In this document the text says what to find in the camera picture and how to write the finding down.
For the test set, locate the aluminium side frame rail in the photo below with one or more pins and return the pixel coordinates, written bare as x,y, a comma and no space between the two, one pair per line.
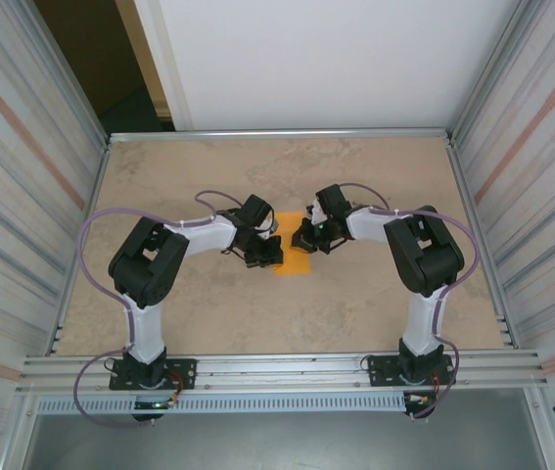
483,245
101,171

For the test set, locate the aluminium front rail beam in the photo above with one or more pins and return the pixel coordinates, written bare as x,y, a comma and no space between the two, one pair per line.
277,372

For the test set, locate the aluminium back frame rail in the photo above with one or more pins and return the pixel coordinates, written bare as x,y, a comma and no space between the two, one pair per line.
277,135

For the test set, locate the aluminium corner post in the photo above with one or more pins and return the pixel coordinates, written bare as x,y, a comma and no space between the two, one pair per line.
490,73
64,73

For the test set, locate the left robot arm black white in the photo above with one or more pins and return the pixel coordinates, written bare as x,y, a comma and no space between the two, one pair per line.
147,259

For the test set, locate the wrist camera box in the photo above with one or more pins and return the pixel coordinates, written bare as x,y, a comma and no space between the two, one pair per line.
268,227
315,210

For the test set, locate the small circuit board green light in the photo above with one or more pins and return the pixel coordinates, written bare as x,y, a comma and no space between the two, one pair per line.
154,405

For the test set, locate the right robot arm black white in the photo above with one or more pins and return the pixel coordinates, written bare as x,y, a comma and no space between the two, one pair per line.
424,249

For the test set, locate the orange cloth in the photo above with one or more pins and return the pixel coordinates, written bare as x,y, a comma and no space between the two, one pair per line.
294,259

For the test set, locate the grey metal sheet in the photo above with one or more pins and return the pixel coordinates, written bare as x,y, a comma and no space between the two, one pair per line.
277,440

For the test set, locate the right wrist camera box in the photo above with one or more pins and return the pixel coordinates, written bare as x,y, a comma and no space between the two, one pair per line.
315,210

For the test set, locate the white door frame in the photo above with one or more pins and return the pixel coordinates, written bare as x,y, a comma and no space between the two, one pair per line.
164,59

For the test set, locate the black base plate of left arm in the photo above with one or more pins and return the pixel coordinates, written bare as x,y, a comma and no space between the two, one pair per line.
181,374

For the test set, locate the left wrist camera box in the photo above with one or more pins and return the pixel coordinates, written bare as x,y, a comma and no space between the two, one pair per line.
268,227

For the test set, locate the black base plate of right arm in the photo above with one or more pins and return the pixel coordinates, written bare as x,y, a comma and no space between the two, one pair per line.
380,369

